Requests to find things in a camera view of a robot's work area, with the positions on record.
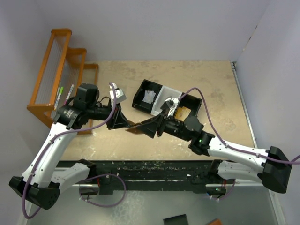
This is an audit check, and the silver item in tray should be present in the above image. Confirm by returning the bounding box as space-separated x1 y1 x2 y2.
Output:
142 90 156 104

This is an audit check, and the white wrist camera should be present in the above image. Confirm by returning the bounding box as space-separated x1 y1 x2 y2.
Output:
109 83 127 104
160 97 180 117

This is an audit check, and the green marker pen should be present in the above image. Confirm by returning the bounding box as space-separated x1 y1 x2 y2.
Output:
54 86 64 111

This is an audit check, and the brown leather card holder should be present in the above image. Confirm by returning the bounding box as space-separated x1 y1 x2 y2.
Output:
126 124 144 135

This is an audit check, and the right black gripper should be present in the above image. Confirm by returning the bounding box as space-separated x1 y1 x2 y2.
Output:
137 108 192 142

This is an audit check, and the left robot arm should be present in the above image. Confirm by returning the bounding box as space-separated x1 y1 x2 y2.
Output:
9 83 130 210

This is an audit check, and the orange object at bottom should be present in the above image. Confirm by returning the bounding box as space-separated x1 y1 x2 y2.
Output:
206 219 222 225

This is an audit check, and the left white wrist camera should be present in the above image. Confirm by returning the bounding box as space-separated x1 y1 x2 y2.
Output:
109 83 127 104

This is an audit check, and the orange wooden tiered rack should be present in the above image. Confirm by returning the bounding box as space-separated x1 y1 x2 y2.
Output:
27 28 99 128

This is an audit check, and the black and white organizer tray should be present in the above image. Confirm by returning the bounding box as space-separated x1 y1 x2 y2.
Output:
132 79 202 116

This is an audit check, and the pink marker pen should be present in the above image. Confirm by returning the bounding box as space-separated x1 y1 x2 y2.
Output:
64 84 74 104

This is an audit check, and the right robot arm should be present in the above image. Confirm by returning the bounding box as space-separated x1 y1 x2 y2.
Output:
134 113 292 194

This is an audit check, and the black box at bottom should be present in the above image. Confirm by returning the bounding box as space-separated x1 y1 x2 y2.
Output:
163 214 189 225

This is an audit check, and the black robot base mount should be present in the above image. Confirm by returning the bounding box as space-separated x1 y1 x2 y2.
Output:
56 160 235 195

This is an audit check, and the gold card in tray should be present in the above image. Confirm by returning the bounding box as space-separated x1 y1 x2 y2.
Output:
175 106 191 121

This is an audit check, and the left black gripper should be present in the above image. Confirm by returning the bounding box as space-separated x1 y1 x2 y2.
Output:
86 98 130 130

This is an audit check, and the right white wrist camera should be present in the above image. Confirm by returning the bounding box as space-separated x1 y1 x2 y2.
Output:
160 97 180 117

